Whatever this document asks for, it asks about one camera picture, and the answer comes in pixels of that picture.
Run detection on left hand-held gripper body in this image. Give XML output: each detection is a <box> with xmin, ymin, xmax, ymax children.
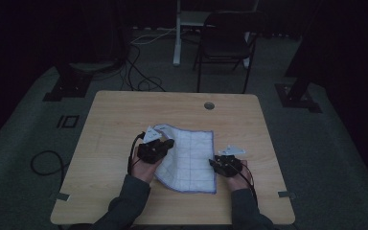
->
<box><xmin>136</xmin><ymin>126</ymin><xmax>168</xmax><ymax>165</ymax></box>

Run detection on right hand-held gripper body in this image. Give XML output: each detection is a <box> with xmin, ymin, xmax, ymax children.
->
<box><xmin>215</xmin><ymin>145</ymin><xmax>246</xmax><ymax>178</ymax></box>

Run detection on white cloth with purple edge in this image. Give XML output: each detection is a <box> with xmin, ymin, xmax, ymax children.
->
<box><xmin>152</xmin><ymin>124</ymin><xmax>218</xmax><ymax>196</ymax></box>

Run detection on person's left hand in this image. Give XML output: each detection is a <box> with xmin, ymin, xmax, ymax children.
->
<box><xmin>129</xmin><ymin>152</ymin><xmax>164</xmax><ymax>184</ymax></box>

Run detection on person's right hand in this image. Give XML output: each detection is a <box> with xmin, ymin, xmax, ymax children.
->
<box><xmin>224</xmin><ymin>160</ymin><xmax>253</xmax><ymax>192</ymax></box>

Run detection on black stand with square base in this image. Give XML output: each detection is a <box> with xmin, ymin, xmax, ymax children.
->
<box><xmin>274</xmin><ymin>0</ymin><xmax>323</xmax><ymax>114</ymax></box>
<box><xmin>42</xmin><ymin>62</ymin><xmax>94</xmax><ymax>103</ymax></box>

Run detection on dark round stand base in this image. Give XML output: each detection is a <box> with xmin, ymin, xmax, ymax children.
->
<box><xmin>68</xmin><ymin>58</ymin><xmax>127</xmax><ymax>74</ymax></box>

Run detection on black folding chair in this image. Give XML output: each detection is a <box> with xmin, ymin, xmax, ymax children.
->
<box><xmin>192</xmin><ymin>11</ymin><xmax>268</xmax><ymax>95</ymax></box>

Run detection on left hand-held gripper cable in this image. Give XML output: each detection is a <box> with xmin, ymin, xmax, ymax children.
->
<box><xmin>126</xmin><ymin>131</ymin><xmax>147</xmax><ymax>176</ymax></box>

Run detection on hand-held gripper cable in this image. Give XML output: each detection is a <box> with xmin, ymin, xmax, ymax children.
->
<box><xmin>126</xmin><ymin>131</ymin><xmax>147</xmax><ymax>176</ymax></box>
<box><xmin>232</xmin><ymin>162</ymin><xmax>260</xmax><ymax>207</ymax></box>

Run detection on right hand-held gripper cable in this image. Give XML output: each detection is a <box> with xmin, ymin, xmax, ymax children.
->
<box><xmin>232</xmin><ymin>162</ymin><xmax>260</xmax><ymax>207</ymax></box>

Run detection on black tangled floor cables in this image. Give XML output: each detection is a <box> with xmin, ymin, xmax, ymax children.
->
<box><xmin>119</xmin><ymin>40</ymin><xmax>168</xmax><ymax>93</ymax></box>

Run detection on white floor cable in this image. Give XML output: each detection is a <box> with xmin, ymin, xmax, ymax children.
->
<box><xmin>129</xmin><ymin>27</ymin><xmax>177</xmax><ymax>46</ymax></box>

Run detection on black looped floor cable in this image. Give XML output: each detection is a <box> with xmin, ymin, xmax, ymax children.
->
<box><xmin>30</xmin><ymin>149</ymin><xmax>70</xmax><ymax>190</ymax></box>

